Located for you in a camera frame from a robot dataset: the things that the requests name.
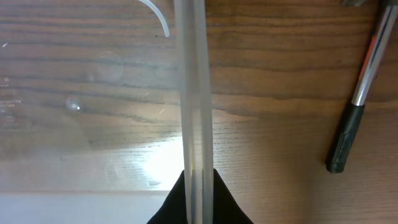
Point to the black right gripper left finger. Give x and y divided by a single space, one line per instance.
173 209

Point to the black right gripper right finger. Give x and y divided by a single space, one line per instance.
225 208

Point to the clear plastic container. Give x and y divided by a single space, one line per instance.
103 104

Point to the small claw hammer black handle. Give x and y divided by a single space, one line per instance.
350 120

